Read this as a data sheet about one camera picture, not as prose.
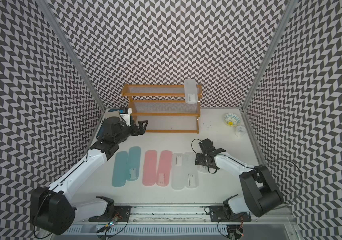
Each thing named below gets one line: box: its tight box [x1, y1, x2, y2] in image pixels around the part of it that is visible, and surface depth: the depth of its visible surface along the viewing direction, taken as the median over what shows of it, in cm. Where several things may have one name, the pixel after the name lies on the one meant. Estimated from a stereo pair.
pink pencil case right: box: [156, 150, 173, 187], surface depth 89 cm
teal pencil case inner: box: [126, 146, 141, 182], surface depth 91 cm
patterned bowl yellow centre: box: [224, 112, 240, 127], surface depth 110 cm
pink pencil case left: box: [142, 150, 158, 187], surface depth 89 cm
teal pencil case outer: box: [112, 151, 128, 188], surface depth 86 cm
